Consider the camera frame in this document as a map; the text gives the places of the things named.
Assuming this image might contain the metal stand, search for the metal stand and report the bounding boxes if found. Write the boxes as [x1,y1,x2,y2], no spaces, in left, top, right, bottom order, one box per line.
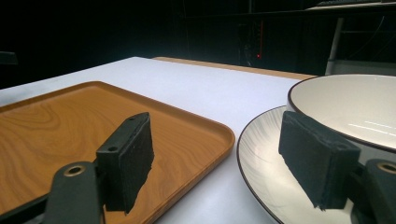
[324,17,346,77]

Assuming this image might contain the white bowl with dark rim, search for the white bowl with dark rim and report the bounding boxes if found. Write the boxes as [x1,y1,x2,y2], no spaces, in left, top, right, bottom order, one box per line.
[285,74,396,171]

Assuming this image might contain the white plate with dark rim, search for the white plate with dark rim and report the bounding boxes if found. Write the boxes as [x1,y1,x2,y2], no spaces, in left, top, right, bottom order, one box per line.
[236,105,396,224]

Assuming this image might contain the dark monitor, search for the dark monitor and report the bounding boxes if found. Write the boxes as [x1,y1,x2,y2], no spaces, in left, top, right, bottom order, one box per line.
[0,50,19,66]

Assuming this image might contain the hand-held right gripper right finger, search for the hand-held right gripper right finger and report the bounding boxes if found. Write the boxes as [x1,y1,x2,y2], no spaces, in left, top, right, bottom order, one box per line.
[277,110,362,211]

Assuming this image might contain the wooden tray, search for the wooden tray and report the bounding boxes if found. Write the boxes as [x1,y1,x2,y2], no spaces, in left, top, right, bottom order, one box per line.
[0,80,236,224]

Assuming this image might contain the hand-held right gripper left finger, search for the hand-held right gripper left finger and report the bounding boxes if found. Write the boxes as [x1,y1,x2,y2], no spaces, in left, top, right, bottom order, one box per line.
[95,111,155,216]

